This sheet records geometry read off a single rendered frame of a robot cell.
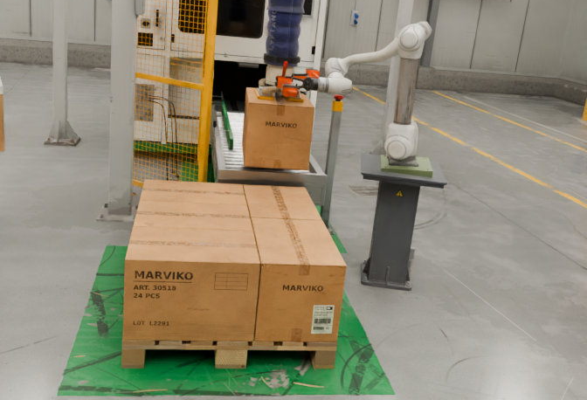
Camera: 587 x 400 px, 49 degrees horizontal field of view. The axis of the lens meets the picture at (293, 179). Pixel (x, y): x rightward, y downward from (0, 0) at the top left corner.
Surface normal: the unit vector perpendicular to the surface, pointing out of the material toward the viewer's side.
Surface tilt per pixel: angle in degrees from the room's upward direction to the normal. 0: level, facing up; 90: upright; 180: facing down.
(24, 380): 0
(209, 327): 90
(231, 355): 90
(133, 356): 90
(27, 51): 90
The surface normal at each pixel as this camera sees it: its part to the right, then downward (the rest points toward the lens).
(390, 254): -0.11, 0.27
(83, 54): 0.24, 0.30
